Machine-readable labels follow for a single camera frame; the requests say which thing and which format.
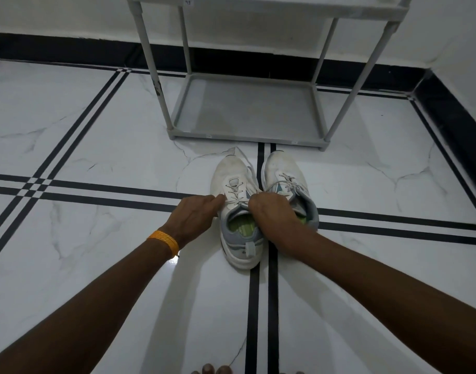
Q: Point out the person's right hand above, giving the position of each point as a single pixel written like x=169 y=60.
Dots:
x=271 y=218

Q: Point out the orange wristband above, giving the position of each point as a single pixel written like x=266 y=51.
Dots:
x=164 y=241

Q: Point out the white grey sneaker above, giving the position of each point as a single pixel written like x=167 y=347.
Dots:
x=238 y=245
x=281 y=171

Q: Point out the person's bare foot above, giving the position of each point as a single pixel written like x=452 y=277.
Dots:
x=212 y=370

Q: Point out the grey metal shoe rack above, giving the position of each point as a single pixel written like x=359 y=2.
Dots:
x=245 y=109

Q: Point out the person's right forearm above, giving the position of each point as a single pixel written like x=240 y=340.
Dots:
x=386 y=303

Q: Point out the person's left fingers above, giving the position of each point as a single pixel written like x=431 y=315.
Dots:
x=212 y=204

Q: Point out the person's right fingers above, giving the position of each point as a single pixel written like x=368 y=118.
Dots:
x=263 y=200

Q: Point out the person's left hand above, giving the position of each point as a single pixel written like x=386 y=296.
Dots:
x=187 y=220

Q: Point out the person's left forearm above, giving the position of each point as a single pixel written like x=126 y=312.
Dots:
x=78 y=307

